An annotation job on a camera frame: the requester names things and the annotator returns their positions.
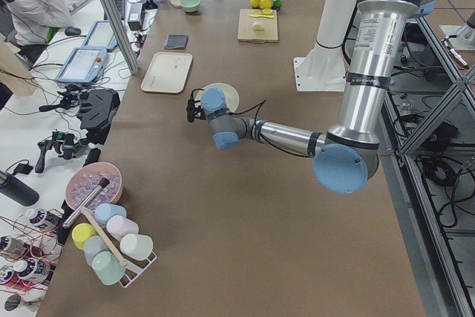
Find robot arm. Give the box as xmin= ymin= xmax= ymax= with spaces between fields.
xmin=187 ymin=0 xmax=435 ymax=194

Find white steamed bun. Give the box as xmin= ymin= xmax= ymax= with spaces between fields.
xmin=252 ymin=21 xmax=264 ymax=31

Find cream rabbit tray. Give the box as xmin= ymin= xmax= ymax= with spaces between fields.
xmin=140 ymin=52 xmax=193 ymax=94

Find yellow lemon far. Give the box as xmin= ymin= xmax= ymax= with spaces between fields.
xmin=249 ymin=0 xmax=261 ymax=8

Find yellow lemon near lime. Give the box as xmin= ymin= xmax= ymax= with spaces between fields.
xmin=258 ymin=0 xmax=273 ymax=10

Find yellow plastic knife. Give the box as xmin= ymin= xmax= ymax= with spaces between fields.
xmin=247 ymin=13 xmax=275 ymax=19

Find mint green bowl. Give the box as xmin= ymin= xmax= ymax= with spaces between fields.
xmin=180 ymin=0 xmax=201 ymax=13

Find wooden cutting board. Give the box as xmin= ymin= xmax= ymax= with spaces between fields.
xmin=237 ymin=9 xmax=278 ymax=43

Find dark grey folded cloth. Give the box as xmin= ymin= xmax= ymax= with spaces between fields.
xmin=164 ymin=34 xmax=189 ymax=50

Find beige round plate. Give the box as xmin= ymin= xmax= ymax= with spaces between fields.
xmin=194 ymin=82 xmax=240 ymax=112

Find far teach pendant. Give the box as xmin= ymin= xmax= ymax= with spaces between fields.
xmin=82 ymin=20 xmax=117 ymax=51

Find teach pendant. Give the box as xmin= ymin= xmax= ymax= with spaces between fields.
xmin=82 ymin=20 xmax=117 ymax=51
xmin=56 ymin=47 xmax=108 ymax=84

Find near teach pendant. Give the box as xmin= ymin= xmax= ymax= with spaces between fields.
xmin=56 ymin=47 xmax=108 ymax=84

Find seated person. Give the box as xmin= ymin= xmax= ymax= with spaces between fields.
xmin=8 ymin=0 xmax=85 ymax=63

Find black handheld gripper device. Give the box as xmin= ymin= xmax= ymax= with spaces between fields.
xmin=34 ymin=131 xmax=89 ymax=173

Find metal black-tipped tool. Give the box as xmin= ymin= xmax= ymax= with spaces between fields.
xmin=62 ymin=177 xmax=110 ymax=229

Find pink bowl with ice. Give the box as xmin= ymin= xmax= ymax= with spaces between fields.
xmin=65 ymin=162 xmax=122 ymax=211

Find blue cup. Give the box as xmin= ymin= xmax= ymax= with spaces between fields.
xmin=94 ymin=203 xmax=127 ymax=227

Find pink cup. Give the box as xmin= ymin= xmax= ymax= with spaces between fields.
xmin=106 ymin=215 xmax=139 ymax=241

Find white cup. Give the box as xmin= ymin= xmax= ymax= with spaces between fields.
xmin=119 ymin=234 xmax=154 ymax=261

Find yellow cup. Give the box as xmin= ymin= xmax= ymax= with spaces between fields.
xmin=71 ymin=223 xmax=97 ymax=250

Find grey cup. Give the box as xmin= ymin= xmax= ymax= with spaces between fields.
xmin=83 ymin=235 xmax=108 ymax=267

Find black thermos bottle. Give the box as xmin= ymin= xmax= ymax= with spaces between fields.
xmin=1 ymin=171 xmax=39 ymax=206

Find mint cup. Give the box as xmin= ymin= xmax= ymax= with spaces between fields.
xmin=91 ymin=251 xmax=125 ymax=286

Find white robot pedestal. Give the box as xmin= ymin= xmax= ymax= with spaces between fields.
xmin=294 ymin=0 xmax=357 ymax=92

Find aluminium frame post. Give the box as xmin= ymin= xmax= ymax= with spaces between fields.
xmin=100 ymin=0 xmax=139 ymax=75

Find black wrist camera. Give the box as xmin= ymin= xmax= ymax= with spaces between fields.
xmin=186 ymin=88 xmax=206 ymax=123

